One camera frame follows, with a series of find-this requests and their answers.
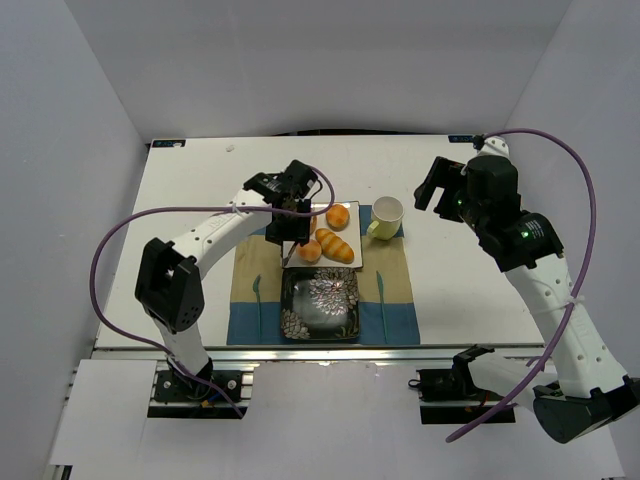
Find metal tongs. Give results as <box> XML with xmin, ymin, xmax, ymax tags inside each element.
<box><xmin>282</xmin><ymin>242</ymin><xmax>298</xmax><ymax>268</ymax></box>

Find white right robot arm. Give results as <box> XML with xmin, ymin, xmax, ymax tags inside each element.
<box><xmin>414</xmin><ymin>155</ymin><xmax>639</xmax><ymax>444</ymax></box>

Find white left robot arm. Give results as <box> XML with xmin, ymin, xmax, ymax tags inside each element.
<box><xmin>134</xmin><ymin>160</ymin><xmax>319</xmax><ymax>380</ymax></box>

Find round bread roll bottom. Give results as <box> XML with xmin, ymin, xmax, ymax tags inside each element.
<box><xmin>296</xmin><ymin>239</ymin><xmax>322</xmax><ymax>264</ymax></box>

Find round bread roll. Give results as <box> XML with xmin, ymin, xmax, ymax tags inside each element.
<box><xmin>296</xmin><ymin>239</ymin><xmax>322</xmax><ymax>264</ymax></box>
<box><xmin>325</xmin><ymin>204</ymin><xmax>350</xmax><ymax>231</ymax></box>

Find striped long bread roll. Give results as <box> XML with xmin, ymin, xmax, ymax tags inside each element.
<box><xmin>315</xmin><ymin>228</ymin><xmax>355</xmax><ymax>264</ymax></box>

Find round bread roll top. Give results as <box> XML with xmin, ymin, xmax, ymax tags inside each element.
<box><xmin>325</xmin><ymin>204</ymin><xmax>350</xmax><ymax>231</ymax></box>

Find white square plate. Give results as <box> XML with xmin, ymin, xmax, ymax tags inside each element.
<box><xmin>282</xmin><ymin>201</ymin><xmax>363</xmax><ymax>268</ymax></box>

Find teal fork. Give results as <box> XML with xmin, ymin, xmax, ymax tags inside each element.
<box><xmin>252</xmin><ymin>274</ymin><xmax>263</xmax><ymax>340</ymax></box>

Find pale yellow mug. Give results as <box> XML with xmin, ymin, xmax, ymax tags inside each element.
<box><xmin>366</xmin><ymin>196</ymin><xmax>404</xmax><ymax>241</ymax></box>

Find black floral square plate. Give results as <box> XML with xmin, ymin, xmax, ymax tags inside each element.
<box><xmin>280</xmin><ymin>267</ymin><xmax>361</xmax><ymax>343</ymax></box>

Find teal knife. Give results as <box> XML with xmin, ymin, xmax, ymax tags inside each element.
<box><xmin>376</xmin><ymin>271</ymin><xmax>389</xmax><ymax>344</ymax></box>

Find blue and beige placemat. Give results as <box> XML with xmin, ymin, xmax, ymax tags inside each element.
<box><xmin>227</xmin><ymin>230</ymin><xmax>421</xmax><ymax>346</ymax></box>

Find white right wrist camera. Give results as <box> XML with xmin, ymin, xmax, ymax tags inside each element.
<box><xmin>472</xmin><ymin>135</ymin><xmax>510</xmax><ymax>159</ymax></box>

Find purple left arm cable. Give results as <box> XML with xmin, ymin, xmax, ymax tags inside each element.
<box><xmin>89</xmin><ymin>164</ymin><xmax>335</xmax><ymax>418</ymax></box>

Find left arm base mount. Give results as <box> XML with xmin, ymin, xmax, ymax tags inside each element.
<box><xmin>147</xmin><ymin>360</ymin><xmax>259</xmax><ymax>420</ymax></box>

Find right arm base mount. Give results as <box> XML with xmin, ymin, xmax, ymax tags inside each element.
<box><xmin>407</xmin><ymin>346</ymin><xmax>502</xmax><ymax>425</ymax></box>

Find aluminium frame rail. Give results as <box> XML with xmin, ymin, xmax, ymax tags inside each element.
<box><xmin>91</xmin><ymin>344</ymin><xmax>544</xmax><ymax>363</ymax></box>

